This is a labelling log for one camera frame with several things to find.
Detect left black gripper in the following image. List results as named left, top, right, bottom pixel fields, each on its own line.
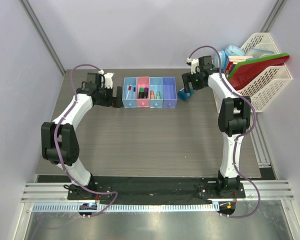
left=95, top=85, right=123, bottom=108

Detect light blue drawer box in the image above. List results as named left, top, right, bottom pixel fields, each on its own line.
left=149, top=77, right=163, bottom=108
left=122, top=77, right=137, bottom=108

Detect blue round tape dispenser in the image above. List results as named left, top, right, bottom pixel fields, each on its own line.
left=177, top=87, right=194, bottom=102

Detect red whiteboard marker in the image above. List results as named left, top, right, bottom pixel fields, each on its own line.
left=125, top=85, right=132, bottom=100

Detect blue whiteboard marker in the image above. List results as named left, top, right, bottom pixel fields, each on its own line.
left=132, top=86, right=136, bottom=99

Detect purple plastic drawer box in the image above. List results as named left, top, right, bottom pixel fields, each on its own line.
left=162, top=77, right=178, bottom=108

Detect green capped black highlighter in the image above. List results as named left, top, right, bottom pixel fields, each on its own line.
left=138, top=87, right=144, bottom=99

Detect purple capped black highlighter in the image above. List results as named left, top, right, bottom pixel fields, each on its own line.
left=143, top=87, right=149, bottom=99

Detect pink plastic drawer box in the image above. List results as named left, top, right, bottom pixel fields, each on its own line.
left=136, top=76, right=150, bottom=108

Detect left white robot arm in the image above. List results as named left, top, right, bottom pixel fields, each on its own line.
left=41, top=70, right=114, bottom=200

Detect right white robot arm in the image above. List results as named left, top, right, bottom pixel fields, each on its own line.
left=112, top=55, right=253, bottom=199

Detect green plastic folder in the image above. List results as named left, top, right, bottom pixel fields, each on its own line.
left=227, top=52, right=290, bottom=81

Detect stack of books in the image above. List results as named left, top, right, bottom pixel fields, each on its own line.
left=224, top=55, right=253, bottom=75

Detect blue headphones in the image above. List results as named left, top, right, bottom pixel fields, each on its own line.
left=214, top=45, right=246, bottom=71

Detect red plastic folder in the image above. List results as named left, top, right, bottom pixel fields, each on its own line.
left=227, top=53, right=290, bottom=91

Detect white mesh file organizer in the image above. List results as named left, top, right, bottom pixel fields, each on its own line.
left=236, top=32, right=292, bottom=113

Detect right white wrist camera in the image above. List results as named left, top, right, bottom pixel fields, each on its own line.
left=186, top=58, right=200, bottom=75

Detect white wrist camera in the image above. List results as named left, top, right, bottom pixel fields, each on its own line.
left=98, top=69, right=114, bottom=89
left=186, top=58, right=200, bottom=75

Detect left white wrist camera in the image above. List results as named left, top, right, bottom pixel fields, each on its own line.
left=98, top=69, right=114, bottom=89

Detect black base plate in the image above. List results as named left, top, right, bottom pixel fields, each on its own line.
left=37, top=174, right=246, bottom=201

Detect white slotted cable duct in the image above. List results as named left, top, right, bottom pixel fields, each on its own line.
left=32, top=202, right=220, bottom=213

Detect aluminium rail frame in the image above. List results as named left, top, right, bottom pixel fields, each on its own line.
left=20, top=123, right=300, bottom=240

